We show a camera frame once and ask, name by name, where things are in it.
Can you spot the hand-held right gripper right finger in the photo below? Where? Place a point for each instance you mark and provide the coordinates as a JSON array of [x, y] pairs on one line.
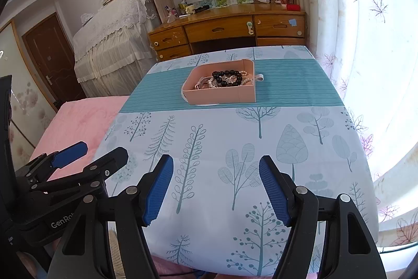
[[274, 194]]

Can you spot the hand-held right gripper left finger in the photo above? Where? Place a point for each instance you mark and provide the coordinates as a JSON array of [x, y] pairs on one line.
[[160, 190]]

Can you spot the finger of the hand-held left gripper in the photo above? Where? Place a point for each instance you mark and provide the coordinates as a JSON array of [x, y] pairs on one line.
[[70, 153], [111, 159]]

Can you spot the pink jewelry box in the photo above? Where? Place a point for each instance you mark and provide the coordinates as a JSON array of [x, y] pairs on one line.
[[222, 96]]

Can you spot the silver jewelry piece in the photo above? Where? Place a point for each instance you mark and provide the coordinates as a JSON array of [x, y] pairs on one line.
[[209, 83]]

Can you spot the pink blanket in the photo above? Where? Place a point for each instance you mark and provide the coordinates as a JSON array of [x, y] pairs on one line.
[[81, 122]]

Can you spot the tree printed tablecloth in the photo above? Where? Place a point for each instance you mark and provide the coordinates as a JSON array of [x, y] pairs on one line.
[[212, 141]]

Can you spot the brown wooden door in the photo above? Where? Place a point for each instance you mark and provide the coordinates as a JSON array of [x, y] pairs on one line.
[[49, 56]]

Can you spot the lace-covered piano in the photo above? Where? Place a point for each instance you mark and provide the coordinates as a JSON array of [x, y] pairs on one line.
[[111, 47]]

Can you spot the wooden desk with drawers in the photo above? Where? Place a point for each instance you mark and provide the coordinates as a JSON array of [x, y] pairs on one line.
[[222, 27]]

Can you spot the black flashlight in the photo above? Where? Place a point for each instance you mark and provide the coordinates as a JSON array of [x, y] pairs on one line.
[[202, 8]]

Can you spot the white floral curtain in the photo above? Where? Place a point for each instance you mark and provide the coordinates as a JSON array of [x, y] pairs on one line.
[[365, 37]]

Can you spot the red box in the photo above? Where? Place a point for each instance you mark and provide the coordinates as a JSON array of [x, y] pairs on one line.
[[293, 6]]

